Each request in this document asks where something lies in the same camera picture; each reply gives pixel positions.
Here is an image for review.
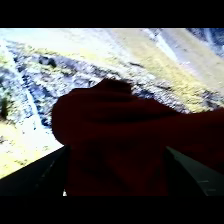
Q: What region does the red T-shirt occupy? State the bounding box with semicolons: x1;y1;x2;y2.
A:
50;78;224;197

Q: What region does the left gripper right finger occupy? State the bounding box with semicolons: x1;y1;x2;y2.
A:
164;145;224;197

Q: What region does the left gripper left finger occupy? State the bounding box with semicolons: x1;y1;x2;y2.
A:
0;145;70;197

